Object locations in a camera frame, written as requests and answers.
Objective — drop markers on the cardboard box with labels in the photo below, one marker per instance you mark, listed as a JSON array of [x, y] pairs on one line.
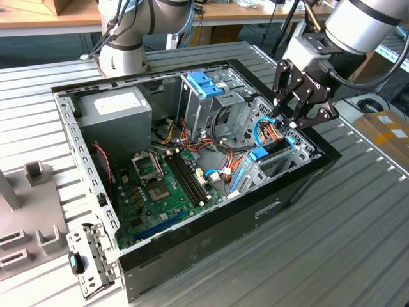
[[383, 140]]

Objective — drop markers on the brown wooden box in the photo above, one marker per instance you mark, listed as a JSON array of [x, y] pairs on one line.
[[64, 6]]

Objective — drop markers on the black open PC case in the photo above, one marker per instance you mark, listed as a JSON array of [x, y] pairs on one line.
[[223, 243]]

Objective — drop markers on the blue plastic drive latch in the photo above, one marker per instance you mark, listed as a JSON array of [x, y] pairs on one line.
[[201, 81]]

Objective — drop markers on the hard disk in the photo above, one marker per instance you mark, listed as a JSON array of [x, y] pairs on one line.
[[257, 154]]

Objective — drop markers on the metal disk bay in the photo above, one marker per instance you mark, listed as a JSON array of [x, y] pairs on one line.
[[250, 174]]

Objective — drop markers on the grey power supply unit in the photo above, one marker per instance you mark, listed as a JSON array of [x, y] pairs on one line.
[[115, 131]]

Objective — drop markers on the green motherboard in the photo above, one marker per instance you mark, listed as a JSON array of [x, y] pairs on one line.
[[174, 209]]

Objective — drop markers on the black latch blue button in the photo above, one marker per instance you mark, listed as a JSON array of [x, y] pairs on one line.
[[75, 262]]

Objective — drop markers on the grey parts rack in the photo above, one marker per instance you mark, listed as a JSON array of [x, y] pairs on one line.
[[35, 204]]

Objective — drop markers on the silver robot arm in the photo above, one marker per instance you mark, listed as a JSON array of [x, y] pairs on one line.
[[124, 64]]

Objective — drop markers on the black tripod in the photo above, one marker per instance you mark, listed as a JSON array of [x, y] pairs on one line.
[[292, 14]]

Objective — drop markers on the plain cardboard box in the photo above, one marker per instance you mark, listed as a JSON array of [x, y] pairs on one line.
[[367, 65]]

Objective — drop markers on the metal frame slat table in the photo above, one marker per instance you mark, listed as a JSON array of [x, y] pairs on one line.
[[391, 44]]

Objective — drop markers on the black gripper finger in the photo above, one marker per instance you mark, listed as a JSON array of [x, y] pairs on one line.
[[279, 96], [319, 118]]

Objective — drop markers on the green RAM stick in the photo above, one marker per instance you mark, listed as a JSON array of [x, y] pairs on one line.
[[7, 239]]

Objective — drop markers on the CPU socket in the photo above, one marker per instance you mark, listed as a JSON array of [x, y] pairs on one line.
[[158, 192]]

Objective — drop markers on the blue expansion slot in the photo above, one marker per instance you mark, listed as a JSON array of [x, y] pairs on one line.
[[159, 226]]

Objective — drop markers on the metal slot bracket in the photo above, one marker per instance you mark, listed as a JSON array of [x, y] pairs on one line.
[[96, 256]]

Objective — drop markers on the black RAM slot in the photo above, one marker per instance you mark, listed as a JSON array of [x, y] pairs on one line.
[[184, 182], [194, 177]]

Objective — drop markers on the wooden desk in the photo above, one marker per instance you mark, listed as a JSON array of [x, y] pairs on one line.
[[32, 19], [243, 12]]

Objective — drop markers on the metal drive cage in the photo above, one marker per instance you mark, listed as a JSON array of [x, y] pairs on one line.
[[198, 115]]

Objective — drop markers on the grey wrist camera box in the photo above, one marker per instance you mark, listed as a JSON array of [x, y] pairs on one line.
[[303, 54]]

